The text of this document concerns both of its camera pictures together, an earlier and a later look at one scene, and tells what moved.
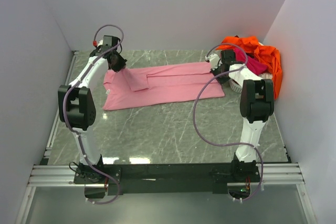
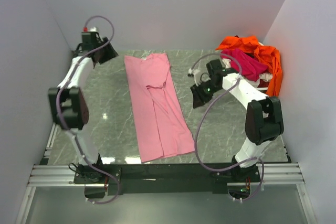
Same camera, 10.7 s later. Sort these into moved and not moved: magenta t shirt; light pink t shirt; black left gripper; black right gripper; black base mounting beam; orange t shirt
Moved: light pink t shirt; black right gripper; black left gripper
Not moved: orange t shirt; black base mounting beam; magenta t shirt
